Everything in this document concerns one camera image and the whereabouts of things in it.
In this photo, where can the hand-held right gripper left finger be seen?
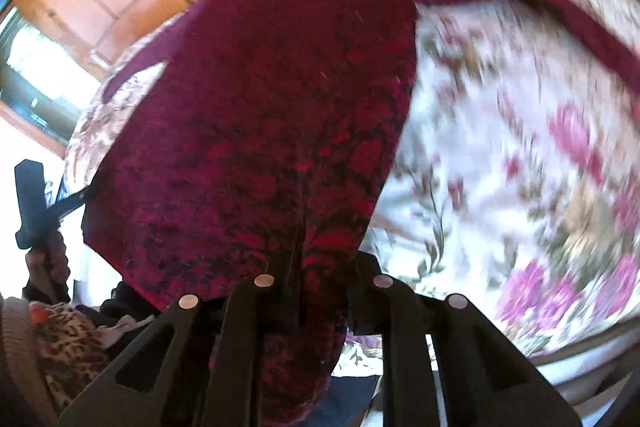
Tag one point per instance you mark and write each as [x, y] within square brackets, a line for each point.
[240, 337]

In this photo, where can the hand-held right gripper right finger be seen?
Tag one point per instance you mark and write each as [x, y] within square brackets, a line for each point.
[400, 337]

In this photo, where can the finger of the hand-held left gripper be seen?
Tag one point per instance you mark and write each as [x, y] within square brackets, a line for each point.
[72, 202]

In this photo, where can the maroon knitted garment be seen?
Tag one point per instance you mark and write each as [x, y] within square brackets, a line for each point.
[260, 117]

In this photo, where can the person's left hand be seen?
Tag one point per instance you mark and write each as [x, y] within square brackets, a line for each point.
[50, 267]

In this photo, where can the dark cloth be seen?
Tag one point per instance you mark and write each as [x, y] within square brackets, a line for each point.
[350, 399]

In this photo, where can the wooden framed window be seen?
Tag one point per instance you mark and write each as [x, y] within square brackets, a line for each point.
[35, 72]

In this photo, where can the leopard print clothing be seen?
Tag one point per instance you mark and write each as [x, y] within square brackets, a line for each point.
[70, 347]

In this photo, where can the floral bedsheet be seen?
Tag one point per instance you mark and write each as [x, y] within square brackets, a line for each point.
[480, 137]

